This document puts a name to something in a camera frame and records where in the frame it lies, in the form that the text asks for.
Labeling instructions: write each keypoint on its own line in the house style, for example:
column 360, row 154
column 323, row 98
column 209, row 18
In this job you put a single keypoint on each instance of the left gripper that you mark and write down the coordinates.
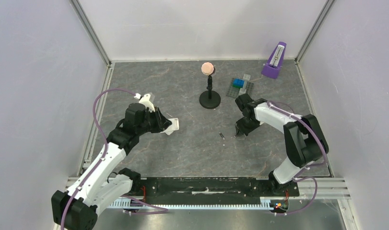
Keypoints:
column 162, row 122

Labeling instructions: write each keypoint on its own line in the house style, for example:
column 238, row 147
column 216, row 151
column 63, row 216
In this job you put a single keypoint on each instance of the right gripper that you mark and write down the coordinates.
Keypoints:
column 243, row 124

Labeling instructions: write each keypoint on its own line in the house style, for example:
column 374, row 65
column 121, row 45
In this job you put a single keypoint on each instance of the white remote control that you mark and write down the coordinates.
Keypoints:
column 173, row 127

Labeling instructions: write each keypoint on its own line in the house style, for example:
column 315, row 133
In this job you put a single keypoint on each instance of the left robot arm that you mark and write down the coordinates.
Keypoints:
column 79, row 207

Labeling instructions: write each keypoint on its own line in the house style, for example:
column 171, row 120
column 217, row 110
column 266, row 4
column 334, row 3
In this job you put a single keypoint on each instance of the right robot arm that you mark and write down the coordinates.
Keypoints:
column 304, row 140

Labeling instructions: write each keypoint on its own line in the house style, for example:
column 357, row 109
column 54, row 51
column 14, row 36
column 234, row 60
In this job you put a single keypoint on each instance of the grey building block baseplate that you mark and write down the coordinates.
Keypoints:
column 234, row 92

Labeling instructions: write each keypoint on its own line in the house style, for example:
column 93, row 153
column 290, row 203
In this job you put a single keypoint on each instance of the microphone on black stand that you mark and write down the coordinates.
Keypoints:
column 209, row 99

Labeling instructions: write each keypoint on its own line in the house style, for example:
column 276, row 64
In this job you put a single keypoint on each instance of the blue building block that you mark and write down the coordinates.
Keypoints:
column 238, row 83

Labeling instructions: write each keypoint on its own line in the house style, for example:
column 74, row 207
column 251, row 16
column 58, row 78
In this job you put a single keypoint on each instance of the grey building block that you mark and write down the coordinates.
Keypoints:
column 243, row 89

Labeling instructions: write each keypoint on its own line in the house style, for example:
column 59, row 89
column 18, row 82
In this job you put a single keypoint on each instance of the purple metronome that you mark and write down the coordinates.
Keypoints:
column 272, row 67

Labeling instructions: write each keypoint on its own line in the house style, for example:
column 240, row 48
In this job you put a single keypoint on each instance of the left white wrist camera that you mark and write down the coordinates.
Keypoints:
column 146, row 100

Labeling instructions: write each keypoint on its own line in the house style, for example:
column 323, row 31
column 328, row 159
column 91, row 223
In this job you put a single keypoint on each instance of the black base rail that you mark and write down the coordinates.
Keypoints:
column 209, row 190

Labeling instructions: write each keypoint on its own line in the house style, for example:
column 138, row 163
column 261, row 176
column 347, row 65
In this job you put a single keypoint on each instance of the white slotted cable duct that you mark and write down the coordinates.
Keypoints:
column 264, row 204

